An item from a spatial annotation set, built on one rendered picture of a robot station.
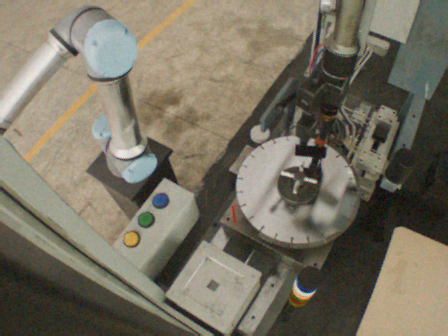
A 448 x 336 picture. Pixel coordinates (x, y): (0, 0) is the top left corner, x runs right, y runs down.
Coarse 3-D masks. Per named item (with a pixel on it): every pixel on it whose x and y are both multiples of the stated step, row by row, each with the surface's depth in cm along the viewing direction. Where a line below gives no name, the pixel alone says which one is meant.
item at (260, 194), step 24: (264, 144) 100; (288, 144) 99; (312, 144) 98; (264, 168) 96; (312, 168) 94; (336, 168) 94; (264, 192) 92; (336, 192) 90; (264, 216) 88; (288, 216) 87; (312, 216) 87; (336, 216) 86; (288, 240) 84; (312, 240) 83
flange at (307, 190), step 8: (288, 168) 94; (296, 168) 94; (304, 168) 93; (280, 176) 93; (312, 176) 92; (280, 184) 91; (288, 184) 91; (304, 184) 89; (312, 184) 90; (280, 192) 90; (288, 192) 90; (304, 192) 89; (312, 192) 89; (288, 200) 89; (296, 200) 89; (304, 200) 88
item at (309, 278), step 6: (306, 270) 59; (312, 270) 59; (318, 270) 59; (300, 276) 59; (306, 276) 59; (312, 276) 59; (318, 276) 58; (300, 282) 58; (306, 282) 58; (312, 282) 58; (318, 282) 58; (300, 288) 59; (306, 288) 58; (312, 288) 57
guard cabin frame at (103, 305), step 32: (0, 224) 3; (0, 256) 2; (32, 256) 3; (0, 288) 2; (32, 288) 2; (64, 288) 3; (96, 288) 5; (0, 320) 2; (32, 320) 2; (64, 320) 3; (96, 320) 3; (128, 320) 4; (160, 320) 9
